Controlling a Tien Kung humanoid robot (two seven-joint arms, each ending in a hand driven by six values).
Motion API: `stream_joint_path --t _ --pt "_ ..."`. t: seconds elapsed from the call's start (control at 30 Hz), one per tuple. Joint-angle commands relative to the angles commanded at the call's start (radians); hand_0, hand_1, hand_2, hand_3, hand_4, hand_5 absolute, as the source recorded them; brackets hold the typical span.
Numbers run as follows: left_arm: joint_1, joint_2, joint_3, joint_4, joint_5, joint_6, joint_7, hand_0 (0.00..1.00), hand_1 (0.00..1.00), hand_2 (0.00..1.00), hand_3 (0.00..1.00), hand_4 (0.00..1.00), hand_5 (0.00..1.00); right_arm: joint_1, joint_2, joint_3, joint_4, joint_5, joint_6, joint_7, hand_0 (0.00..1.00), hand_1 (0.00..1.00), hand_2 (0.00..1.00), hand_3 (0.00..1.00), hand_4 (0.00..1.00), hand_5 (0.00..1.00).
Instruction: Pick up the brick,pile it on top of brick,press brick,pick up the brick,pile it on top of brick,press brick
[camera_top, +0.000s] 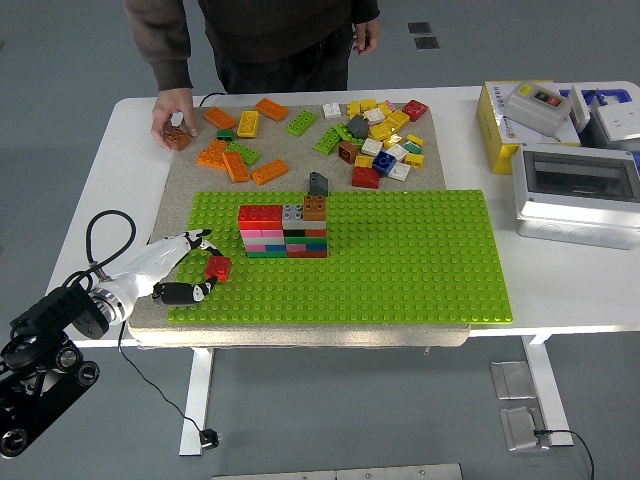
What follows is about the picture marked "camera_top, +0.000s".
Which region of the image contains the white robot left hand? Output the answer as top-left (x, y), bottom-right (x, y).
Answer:
top-left (105, 228), bottom-right (232, 321)

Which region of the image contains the person's right hand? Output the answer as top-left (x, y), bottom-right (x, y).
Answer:
top-left (151, 87), bottom-right (199, 150)

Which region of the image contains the person's left hand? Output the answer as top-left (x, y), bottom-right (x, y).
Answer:
top-left (351, 18), bottom-right (381, 56)

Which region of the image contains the red square brick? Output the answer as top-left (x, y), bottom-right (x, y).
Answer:
top-left (401, 98), bottom-right (430, 123)
top-left (351, 165), bottom-right (381, 190)
top-left (204, 255), bottom-right (234, 284)

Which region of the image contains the blue square brick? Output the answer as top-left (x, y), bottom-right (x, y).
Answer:
top-left (372, 150), bottom-right (397, 177)

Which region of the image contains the orange long brick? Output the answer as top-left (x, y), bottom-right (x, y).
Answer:
top-left (251, 158), bottom-right (291, 187)
top-left (221, 149), bottom-right (251, 183)
top-left (254, 97), bottom-right (290, 122)
top-left (196, 138), bottom-right (230, 171)
top-left (203, 106), bottom-right (237, 130)

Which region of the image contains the yellow long brick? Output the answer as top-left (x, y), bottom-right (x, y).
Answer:
top-left (236, 109), bottom-right (261, 139)

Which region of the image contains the lime green long brick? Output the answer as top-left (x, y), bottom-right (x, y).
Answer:
top-left (224, 140), bottom-right (261, 167)
top-left (285, 108), bottom-right (318, 138)
top-left (333, 122), bottom-right (365, 149)
top-left (313, 125), bottom-right (344, 155)

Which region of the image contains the red long brick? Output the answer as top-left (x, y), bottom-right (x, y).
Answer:
top-left (238, 203), bottom-right (284, 230)

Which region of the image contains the dark grey slope brick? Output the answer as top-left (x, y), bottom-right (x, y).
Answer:
top-left (308, 170), bottom-right (331, 197)

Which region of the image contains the grey square brick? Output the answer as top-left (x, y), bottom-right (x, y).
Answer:
top-left (281, 202), bottom-right (306, 230)

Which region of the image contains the person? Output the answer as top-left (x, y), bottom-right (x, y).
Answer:
top-left (123, 0), bottom-right (381, 151)

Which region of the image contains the grey-brown mat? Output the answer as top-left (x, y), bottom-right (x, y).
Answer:
top-left (127, 103), bottom-right (472, 349)

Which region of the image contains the white table leg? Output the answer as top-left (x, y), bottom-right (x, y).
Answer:
top-left (178, 347), bottom-right (216, 457)
top-left (519, 334), bottom-right (575, 448)

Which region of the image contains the yellow cardboard box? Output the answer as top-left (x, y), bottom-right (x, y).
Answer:
top-left (474, 79), bottom-right (584, 175)

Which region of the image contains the white plastic panel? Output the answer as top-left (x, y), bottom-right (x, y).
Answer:
top-left (569, 83), bottom-right (601, 132)

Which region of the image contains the green studded baseplate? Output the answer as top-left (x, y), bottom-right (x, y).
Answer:
top-left (167, 188), bottom-right (515, 325)

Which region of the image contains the blue plastic bin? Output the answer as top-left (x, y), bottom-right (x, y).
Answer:
top-left (557, 86), bottom-right (632, 109)

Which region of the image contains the grey distribution box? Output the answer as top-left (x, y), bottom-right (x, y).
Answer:
top-left (510, 142), bottom-right (640, 251)

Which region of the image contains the long metal plate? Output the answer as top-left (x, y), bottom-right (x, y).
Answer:
top-left (212, 462), bottom-right (464, 480)

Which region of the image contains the metal floor plate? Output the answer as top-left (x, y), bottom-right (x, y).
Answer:
top-left (489, 360), bottom-right (537, 400)
top-left (499, 404), bottom-right (551, 454)

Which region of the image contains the multicoloured brick wall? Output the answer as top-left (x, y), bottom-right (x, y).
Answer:
top-left (239, 219), bottom-right (330, 259)

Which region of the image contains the thin black cable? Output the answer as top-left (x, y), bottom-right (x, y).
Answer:
top-left (117, 319), bottom-right (204, 436)

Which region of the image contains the grey push-button switch box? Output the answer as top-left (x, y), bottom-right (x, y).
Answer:
top-left (503, 79), bottom-right (574, 139)

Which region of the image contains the white wall socket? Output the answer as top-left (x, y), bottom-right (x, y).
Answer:
top-left (592, 103), bottom-right (640, 143)

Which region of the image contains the black cable with connector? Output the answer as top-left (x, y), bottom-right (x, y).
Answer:
top-left (532, 427), bottom-right (596, 480)

